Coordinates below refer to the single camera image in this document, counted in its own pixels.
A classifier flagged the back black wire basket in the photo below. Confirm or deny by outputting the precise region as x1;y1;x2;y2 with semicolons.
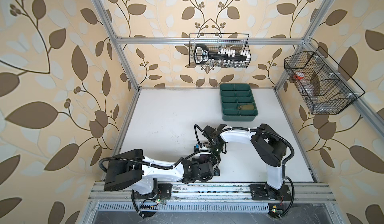
189;32;252;69

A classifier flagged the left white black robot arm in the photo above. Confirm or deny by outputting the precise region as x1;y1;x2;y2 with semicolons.
99;148;221;219

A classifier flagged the green plastic divided tray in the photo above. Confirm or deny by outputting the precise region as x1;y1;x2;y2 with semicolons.
220;83;259;122

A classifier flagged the right black wire basket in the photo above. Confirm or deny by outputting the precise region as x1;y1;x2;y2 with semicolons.
284;46;366;115

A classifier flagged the black wire basket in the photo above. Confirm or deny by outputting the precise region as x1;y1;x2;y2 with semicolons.
284;46;366;115
189;32;252;69

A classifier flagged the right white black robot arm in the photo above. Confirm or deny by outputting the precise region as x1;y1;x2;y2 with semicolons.
194;124;295;219

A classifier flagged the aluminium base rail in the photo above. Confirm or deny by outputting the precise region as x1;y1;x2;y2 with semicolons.
86;181;340;204

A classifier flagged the purple striped sock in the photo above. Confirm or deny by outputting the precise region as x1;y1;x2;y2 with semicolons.
199;154;211;163

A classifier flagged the red capped clear container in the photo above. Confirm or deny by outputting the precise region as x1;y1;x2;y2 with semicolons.
293;71;307;85

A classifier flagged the black socket set holder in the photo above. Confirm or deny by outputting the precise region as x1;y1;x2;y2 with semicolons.
192;44;252;64

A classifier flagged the green striped sock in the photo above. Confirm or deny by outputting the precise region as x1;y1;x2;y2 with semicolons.
239;104;256;110

